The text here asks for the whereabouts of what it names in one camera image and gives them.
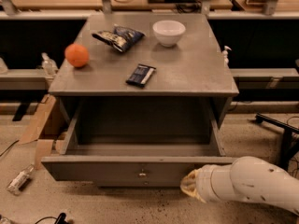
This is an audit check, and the grey top drawer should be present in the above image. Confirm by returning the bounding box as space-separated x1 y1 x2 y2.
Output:
42 110 234 187

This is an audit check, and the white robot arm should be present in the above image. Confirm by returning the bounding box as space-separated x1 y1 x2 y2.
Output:
180 156 299 215

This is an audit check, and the black metal stand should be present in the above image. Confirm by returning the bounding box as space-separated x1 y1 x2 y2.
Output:
255 113 299 171

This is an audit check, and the dark blue snack packet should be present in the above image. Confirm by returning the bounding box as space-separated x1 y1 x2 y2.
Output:
126 63 156 88

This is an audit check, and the white pump bottle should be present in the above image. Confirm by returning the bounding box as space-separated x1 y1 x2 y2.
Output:
222 46 232 65

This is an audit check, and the brown cardboard box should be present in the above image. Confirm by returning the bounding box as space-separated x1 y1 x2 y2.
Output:
19 94 64 170

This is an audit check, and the grey wooden cabinet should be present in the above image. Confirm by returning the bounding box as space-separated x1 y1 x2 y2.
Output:
50 12 238 123

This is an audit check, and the white bowl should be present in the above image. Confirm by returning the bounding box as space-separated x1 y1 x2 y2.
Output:
152 20 186 47

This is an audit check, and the blue chip bag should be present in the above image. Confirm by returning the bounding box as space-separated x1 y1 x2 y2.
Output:
92 25 145 53

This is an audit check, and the orange fruit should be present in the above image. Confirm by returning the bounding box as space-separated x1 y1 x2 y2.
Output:
64 44 89 68

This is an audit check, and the clear bottle on floor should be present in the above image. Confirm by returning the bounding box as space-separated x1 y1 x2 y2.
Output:
7 164 35 195

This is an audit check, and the clear bottle on shelf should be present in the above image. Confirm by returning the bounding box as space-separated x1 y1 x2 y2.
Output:
41 52 58 76

